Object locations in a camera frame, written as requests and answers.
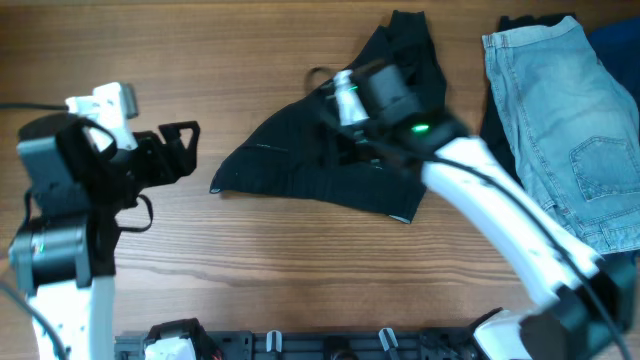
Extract black shorts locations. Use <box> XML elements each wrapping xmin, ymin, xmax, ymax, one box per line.
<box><xmin>210</xmin><ymin>10</ymin><xmax>447</xmax><ymax>223</ymax></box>

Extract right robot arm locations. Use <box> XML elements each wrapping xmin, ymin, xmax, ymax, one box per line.
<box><xmin>326</xmin><ymin>62</ymin><xmax>636</xmax><ymax>359</ymax></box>

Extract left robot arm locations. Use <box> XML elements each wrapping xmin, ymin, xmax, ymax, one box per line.
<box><xmin>8</xmin><ymin>113</ymin><xmax>200</xmax><ymax>359</ymax></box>

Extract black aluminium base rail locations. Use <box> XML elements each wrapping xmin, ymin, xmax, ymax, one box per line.
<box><xmin>113</xmin><ymin>327</ymin><xmax>481</xmax><ymax>360</ymax></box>

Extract light blue denim shorts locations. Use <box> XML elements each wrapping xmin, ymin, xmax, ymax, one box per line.
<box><xmin>482</xmin><ymin>15</ymin><xmax>639</xmax><ymax>254</ymax></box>

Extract dark blue garment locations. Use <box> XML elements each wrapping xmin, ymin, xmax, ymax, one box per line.
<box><xmin>588</xmin><ymin>17</ymin><xmax>640</xmax><ymax>103</ymax></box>

